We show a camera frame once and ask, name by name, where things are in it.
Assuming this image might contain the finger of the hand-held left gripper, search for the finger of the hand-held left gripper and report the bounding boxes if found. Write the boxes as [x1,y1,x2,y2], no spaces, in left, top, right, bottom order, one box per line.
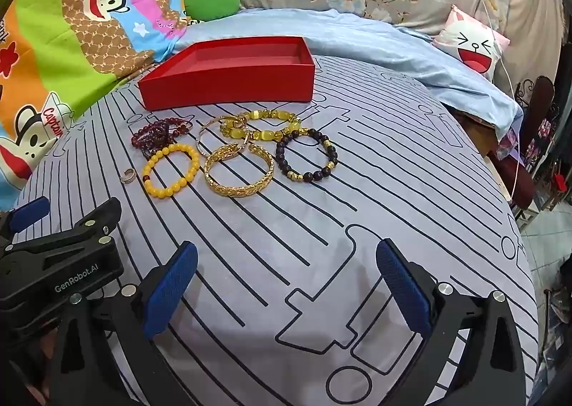
[67,197,122,246]
[0,197,51,237]

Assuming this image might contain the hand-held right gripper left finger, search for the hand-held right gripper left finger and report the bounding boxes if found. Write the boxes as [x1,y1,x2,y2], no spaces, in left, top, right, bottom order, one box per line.
[49,241,198,406]

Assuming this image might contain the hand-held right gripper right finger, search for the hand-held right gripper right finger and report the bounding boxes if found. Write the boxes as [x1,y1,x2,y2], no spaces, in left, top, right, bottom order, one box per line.
[375,238,528,406]

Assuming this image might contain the dark garnet small-bead bracelet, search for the dark garnet small-bead bracelet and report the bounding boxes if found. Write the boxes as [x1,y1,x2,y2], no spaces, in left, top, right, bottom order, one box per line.
[130,125,176,157]

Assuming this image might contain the red bead bracelet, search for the red bead bracelet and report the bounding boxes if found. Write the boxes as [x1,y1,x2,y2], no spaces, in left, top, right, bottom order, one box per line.
[152,117,194,139]

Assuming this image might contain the gold chain bracelet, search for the gold chain bracelet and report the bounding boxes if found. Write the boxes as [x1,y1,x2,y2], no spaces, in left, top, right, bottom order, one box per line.
[204,142,273,198]

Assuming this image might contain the thin gold bangle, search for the thin gold bangle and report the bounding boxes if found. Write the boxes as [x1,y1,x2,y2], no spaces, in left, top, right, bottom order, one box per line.
[197,115,247,157]

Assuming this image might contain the dark bead bracelet gold spacers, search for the dark bead bracelet gold spacers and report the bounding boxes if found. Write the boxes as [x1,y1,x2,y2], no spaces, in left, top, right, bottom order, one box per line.
[274,129,339,184]

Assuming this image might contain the red cardboard box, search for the red cardboard box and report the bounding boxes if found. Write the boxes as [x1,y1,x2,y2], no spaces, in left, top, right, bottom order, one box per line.
[138,36,316,111]

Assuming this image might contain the yellow cat-eye bead bracelet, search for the yellow cat-eye bead bracelet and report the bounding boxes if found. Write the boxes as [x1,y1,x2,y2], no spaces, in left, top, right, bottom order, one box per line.
[220,110,307,143]

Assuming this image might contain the grey striped bed sheet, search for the grey striped bed sheet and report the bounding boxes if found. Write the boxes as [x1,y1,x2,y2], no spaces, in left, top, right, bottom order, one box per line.
[11,53,539,406]

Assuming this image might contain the cartoon monkey printed blanket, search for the cartoon monkey printed blanket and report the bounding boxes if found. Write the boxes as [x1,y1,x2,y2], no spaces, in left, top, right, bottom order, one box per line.
[0,0,197,210]

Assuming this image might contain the light blue blanket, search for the light blue blanket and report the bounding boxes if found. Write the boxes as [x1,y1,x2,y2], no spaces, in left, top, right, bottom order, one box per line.
[172,8,523,139]

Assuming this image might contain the dark metal chair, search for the dark metal chair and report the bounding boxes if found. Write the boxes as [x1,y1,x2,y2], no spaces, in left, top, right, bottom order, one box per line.
[514,75,559,174]

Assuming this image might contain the white cartoon face pillow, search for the white cartoon face pillow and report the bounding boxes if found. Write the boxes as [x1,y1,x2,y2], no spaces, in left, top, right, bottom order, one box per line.
[433,5,511,80]

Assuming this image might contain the beige cloth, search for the beige cloth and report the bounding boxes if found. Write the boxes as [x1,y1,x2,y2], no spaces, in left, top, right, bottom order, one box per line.
[509,0,566,89]

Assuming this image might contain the white cable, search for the white cable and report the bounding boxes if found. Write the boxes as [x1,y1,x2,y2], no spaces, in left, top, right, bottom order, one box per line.
[465,0,523,206]

